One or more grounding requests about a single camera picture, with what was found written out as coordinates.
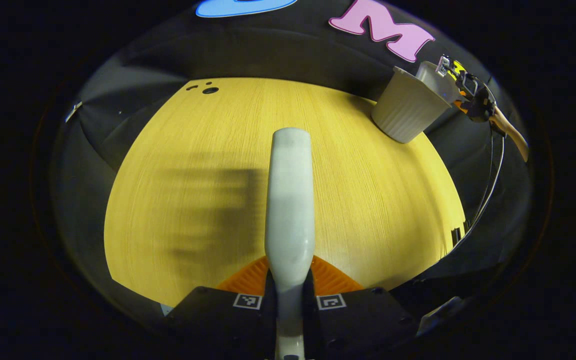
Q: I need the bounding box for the white ribbed garbage bin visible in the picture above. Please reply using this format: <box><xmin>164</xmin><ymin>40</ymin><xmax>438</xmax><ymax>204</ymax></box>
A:
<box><xmin>371</xmin><ymin>66</ymin><xmax>453</xmax><ymax>145</ymax></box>

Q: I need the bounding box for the thin black cable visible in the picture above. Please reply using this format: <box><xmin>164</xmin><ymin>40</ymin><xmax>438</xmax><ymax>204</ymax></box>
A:
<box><xmin>452</xmin><ymin>122</ymin><xmax>507</xmax><ymax>247</ymax></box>

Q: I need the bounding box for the small white broom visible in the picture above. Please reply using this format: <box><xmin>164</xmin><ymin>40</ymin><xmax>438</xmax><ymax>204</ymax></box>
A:
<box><xmin>264</xmin><ymin>127</ymin><xmax>317</xmax><ymax>360</ymax></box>

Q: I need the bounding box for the wooden desktop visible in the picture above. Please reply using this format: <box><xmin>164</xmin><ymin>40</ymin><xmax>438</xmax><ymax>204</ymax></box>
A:
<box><xmin>104</xmin><ymin>76</ymin><xmax>467</xmax><ymax>307</ymax></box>

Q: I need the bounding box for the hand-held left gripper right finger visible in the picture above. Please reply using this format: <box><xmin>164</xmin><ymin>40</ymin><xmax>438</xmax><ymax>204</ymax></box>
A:
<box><xmin>302</xmin><ymin>255</ymin><xmax>417</xmax><ymax>360</ymax></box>

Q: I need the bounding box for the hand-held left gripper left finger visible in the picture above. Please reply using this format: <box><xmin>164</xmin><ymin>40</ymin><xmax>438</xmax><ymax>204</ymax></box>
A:
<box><xmin>165</xmin><ymin>256</ymin><xmax>279</xmax><ymax>360</ymax></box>

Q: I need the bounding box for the white plastic dustpan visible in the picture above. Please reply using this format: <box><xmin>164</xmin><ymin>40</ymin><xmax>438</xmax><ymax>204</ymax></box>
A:
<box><xmin>415</xmin><ymin>60</ymin><xmax>464</xmax><ymax>106</ymax></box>

